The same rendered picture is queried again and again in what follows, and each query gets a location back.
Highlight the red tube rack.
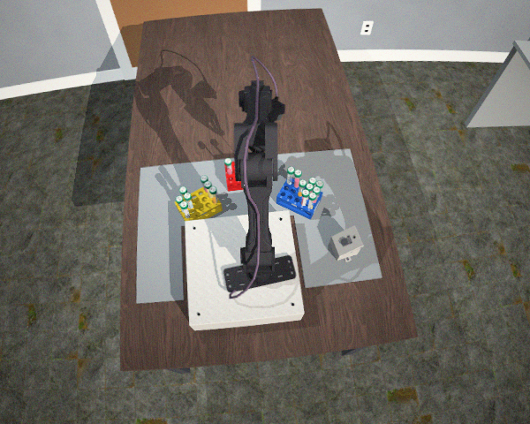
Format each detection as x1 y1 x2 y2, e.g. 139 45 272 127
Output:
225 162 243 192

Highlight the blue tube rack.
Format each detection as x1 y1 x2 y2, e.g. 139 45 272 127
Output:
276 179 322 219

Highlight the grey flat mat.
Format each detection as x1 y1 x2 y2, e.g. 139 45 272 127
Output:
136 149 382 304

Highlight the yellow rack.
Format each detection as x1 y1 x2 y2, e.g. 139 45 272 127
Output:
175 187 223 221

